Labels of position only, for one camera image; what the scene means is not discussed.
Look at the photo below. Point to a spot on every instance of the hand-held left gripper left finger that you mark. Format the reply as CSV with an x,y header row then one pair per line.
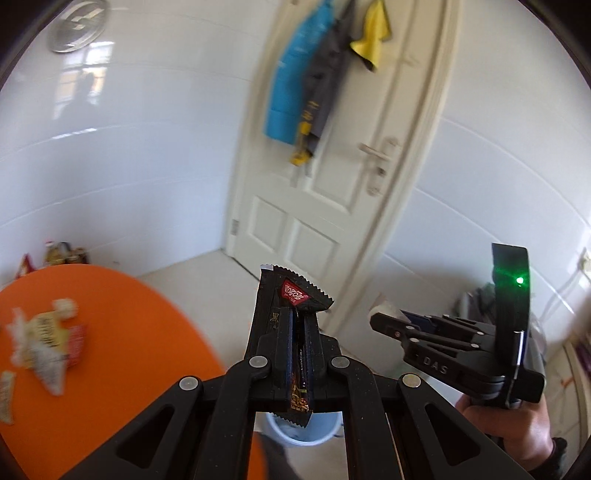
x,y
284,344

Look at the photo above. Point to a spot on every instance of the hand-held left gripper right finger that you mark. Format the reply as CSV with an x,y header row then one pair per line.
x,y
313,344

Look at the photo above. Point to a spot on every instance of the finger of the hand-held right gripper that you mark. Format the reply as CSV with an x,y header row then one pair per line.
x,y
392,328
415,318

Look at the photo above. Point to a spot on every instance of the small white tissue piece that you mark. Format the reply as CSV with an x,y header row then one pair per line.
x,y
382,308

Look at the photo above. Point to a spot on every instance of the black snack wrapper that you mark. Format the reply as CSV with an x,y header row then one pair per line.
x,y
277,295

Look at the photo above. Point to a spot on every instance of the pale blue trash bin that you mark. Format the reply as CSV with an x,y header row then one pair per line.
x,y
318,429

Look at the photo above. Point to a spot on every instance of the green snack packet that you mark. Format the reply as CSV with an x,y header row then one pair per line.
x,y
5,399

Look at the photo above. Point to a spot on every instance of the person's right forearm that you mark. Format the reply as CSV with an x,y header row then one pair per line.
x,y
558,454

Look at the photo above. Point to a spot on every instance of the person's right hand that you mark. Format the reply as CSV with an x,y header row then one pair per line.
x,y
517,429

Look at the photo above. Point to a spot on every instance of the white panel door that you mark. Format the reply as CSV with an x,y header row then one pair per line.
x,y
323,221

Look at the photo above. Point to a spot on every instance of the orange round table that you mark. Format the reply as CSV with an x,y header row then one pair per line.
x,y
138,332

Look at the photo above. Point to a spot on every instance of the red snack wrapper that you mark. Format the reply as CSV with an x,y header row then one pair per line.
x,y
78,344

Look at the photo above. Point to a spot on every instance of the cream crumpled tissue lump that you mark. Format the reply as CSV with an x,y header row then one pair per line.
x,y
64,308

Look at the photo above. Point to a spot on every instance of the crumpled white pink tissue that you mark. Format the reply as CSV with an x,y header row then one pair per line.
x,y
51,376

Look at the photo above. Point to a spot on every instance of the grey apron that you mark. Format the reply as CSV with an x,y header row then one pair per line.
x,y
323,92

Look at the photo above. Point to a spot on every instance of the blue apron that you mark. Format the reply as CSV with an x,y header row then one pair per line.
x,y
295,78

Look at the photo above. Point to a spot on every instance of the red snack bag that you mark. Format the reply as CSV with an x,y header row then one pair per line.
x,y
26,267

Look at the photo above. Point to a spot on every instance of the yellow cloth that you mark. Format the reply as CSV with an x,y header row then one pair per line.
x,y
369,37

